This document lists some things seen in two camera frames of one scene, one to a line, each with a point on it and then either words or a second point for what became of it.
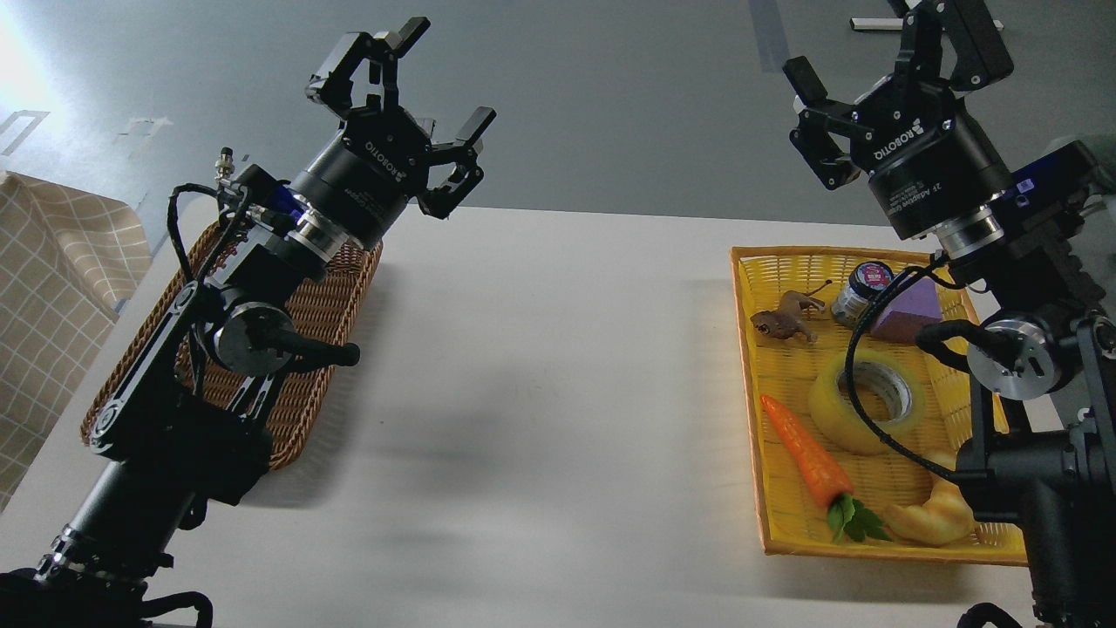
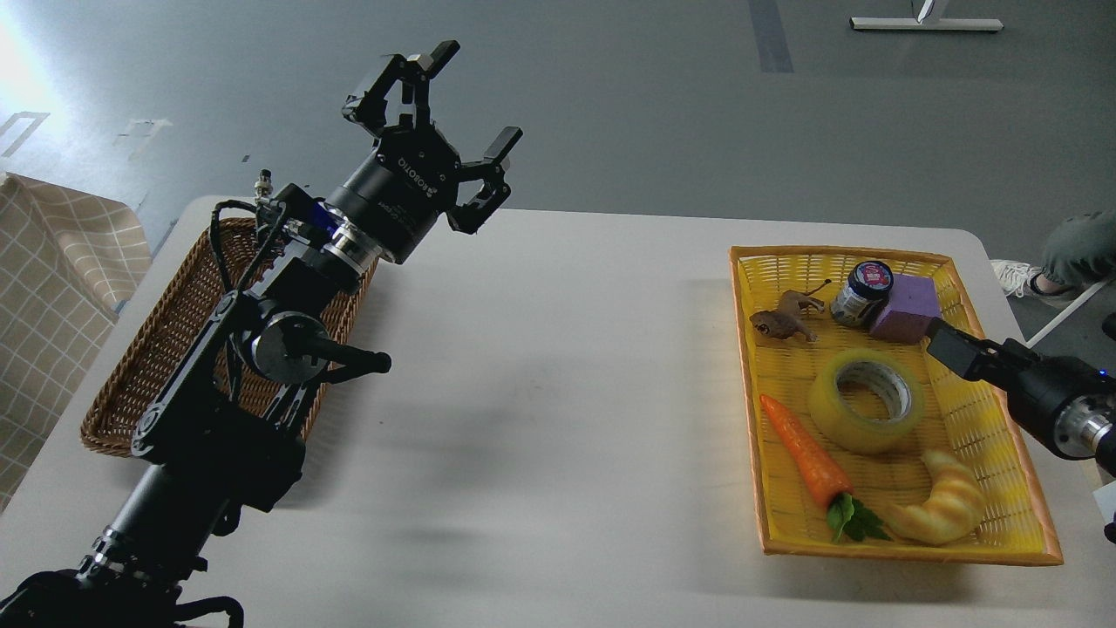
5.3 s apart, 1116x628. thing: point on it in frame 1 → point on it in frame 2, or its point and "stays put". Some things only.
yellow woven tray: [859, 392] stays put
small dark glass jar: [865, 280] stays put
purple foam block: [911, 304] stays put
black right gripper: [928, 162] → [1037, 385]
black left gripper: [364, 180] → [395, 198]
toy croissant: [945, 518] stays put
